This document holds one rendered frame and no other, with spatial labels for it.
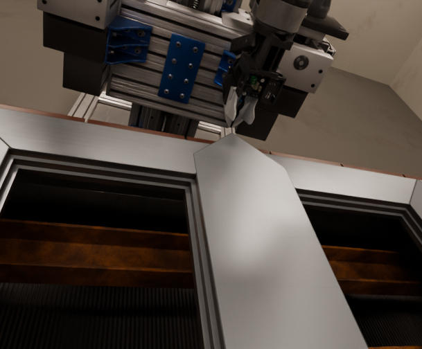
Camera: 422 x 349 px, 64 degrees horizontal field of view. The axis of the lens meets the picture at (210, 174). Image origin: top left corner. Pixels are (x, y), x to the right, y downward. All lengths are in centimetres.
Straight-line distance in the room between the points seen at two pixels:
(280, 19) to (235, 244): 35
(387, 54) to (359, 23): 60
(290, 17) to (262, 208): 30
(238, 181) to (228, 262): 17
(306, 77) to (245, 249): 49
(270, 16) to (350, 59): 436
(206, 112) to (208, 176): 47
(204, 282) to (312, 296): 14
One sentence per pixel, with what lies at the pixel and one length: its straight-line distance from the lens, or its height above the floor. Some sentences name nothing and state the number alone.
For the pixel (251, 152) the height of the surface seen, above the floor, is 85.
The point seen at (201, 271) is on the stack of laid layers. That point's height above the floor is 83.
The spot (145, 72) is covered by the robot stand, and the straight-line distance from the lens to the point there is 95.
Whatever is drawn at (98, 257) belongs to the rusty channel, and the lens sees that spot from 61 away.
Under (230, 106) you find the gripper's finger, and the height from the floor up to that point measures 89.
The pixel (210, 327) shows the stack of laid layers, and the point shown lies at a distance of 41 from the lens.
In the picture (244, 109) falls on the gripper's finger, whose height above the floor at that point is 89.
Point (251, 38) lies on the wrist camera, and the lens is 63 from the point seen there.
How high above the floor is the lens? 118
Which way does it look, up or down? 38 degrees down
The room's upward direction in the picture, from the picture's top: 22 degrees clockwise
